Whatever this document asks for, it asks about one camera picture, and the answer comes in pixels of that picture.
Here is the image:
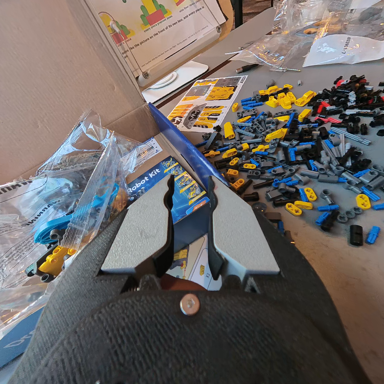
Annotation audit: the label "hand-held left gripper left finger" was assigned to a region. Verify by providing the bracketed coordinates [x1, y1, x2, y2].
[100, 175, 176, 278]

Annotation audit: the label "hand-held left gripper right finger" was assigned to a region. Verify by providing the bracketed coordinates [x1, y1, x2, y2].
[207, 176, 281, 288]

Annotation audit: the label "grey desk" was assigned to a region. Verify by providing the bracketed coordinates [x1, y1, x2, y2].
[156, 6, 384, 384]

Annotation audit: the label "open instruction booklet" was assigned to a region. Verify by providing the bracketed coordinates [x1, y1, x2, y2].
[166, 234, 222, 291]

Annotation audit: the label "crumpled clear plastic bags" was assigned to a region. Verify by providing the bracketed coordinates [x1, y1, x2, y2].
[0, 109, 156, 324]

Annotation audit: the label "pile of small building pieces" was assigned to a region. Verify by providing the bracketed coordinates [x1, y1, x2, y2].
[195, 74, 384, 232]

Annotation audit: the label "black and blue connector piece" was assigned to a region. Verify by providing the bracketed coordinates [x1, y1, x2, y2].
[348, 224, 381, 247]

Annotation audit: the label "yellow black sticker sheet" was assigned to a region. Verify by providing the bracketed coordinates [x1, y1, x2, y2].
[166, 75, 249, 133]

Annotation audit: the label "white flat device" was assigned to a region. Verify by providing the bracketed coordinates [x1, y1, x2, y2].
[140, 61, 209, 104]

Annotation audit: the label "cardboard kit box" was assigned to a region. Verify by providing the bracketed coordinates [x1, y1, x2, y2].
[0, 0, 231, 368]

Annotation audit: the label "small clear plastic bag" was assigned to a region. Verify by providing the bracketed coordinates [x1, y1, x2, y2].
[225, 34, 302, 72]

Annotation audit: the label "printed building-blocks poster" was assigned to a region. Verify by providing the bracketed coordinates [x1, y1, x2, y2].
[84, 0, 234, 79]

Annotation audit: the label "white paper slip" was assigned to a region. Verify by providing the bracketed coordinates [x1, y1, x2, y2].
[302, 34, 384, 68]

